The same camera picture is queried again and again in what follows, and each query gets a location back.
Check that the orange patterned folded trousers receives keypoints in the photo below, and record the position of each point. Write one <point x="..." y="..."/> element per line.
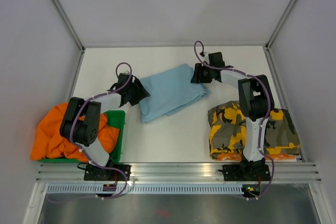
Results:
<point x="237" y="157"/>

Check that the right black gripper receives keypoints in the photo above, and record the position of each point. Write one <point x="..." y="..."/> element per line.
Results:
<point x="198" y="77"/>

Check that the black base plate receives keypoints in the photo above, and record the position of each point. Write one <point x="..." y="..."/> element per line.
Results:
<point x="236" y="173"/>
<point x="120" y="172"/>

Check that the green plastic bin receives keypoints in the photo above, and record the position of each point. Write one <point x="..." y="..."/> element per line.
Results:
<point x="116" y="118"/>

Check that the aluminium mounting rail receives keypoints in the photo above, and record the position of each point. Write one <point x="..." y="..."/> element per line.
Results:
<point x="184" y="173"/>

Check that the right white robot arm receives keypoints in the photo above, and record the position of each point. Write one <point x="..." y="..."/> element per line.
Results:
<point x="256" y="103"/>

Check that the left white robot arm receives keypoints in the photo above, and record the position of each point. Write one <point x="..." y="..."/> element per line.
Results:
<point x="80" y="124"/>

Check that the light blue trousers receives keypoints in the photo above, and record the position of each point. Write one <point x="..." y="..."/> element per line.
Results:
<point x="170" y="91"/>

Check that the slotted white cable duct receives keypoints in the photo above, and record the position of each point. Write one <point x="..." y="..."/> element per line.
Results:
<point x="175" y="189"/>

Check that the camouflage folded trousers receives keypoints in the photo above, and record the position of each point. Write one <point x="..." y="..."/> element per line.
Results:
<point x="228" y="131"/>

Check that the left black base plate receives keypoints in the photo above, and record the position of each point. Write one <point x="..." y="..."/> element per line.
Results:
<point x="120" y="172"/>

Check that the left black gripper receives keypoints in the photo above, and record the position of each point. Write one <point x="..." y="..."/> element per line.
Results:
<point x="142" y="92"/>

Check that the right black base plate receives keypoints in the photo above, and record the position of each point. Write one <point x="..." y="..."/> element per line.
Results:
<point x="236" y="173"/>

